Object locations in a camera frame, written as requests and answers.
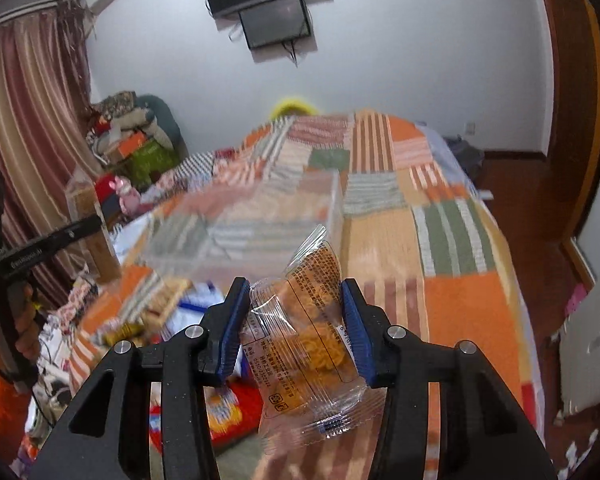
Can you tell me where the clear plastic storage box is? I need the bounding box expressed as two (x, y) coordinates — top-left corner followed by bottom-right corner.
(136, 170), (343, 289)

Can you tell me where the pile of clothes and boxes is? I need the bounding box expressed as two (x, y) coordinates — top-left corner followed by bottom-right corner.
(86, 90), (188, 191)

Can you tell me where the pink plush toy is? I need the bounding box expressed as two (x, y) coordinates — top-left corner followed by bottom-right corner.
(109, 176), (140, 217)

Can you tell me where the left hand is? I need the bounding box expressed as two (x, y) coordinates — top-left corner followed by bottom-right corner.
(0, 284), (41, 374)

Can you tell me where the patchwork striped bedspread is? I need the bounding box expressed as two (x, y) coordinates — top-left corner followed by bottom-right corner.
(69, 108), (546, 480)

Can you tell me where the yellow hoop behind bed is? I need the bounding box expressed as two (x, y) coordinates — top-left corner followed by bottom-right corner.
(270, 96), (320, 120)

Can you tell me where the striped red curtain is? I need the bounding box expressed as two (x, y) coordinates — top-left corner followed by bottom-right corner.
(0, 0), (106, 306)

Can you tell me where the clear orange snack packet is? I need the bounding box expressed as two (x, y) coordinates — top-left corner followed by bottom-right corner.
(240, 226), (385, 455)

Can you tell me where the dark wooden door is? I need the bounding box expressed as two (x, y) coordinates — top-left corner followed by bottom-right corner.
(543, 0), (600, 240)

